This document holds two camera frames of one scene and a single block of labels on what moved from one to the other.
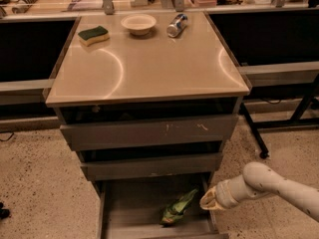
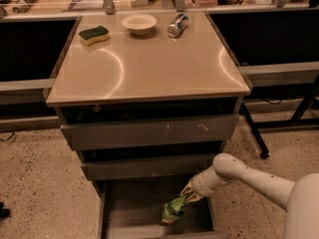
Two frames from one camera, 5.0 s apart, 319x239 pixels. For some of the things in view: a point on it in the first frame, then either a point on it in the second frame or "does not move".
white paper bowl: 139,24 does not move
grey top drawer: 159,132 does not move
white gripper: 223,193 → 200,187
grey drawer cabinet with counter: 150,117 does not move
